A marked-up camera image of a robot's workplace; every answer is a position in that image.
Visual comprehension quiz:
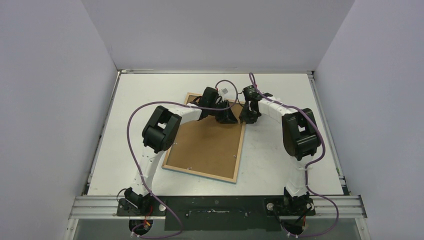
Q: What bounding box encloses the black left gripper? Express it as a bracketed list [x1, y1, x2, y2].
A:
[208, 100, 237, 124]

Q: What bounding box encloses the brown cardboard backing board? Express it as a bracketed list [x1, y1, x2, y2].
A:
[165, 97, 244, 181]

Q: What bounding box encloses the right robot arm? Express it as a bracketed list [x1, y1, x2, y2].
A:
[239, 85, 321, 215]

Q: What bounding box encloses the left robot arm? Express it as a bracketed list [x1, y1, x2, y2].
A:
[124, 87, 238, 216]

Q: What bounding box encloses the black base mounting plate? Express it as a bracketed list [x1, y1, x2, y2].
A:
[116, 195, 316, 232]

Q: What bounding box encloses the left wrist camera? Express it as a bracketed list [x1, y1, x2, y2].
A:
[218, 88, 229, 98]

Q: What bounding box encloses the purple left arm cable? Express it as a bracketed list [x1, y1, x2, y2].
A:
[126, 79, 240, 239]

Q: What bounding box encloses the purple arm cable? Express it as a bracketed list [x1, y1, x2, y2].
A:
[126, 79, 240, 239]
[248, 72, 340, 239]

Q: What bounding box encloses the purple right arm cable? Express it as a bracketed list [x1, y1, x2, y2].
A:
[248, 72, 340, 239]

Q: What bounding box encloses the aluminium front rail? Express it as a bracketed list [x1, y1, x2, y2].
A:
[69, 195, 367, 219]

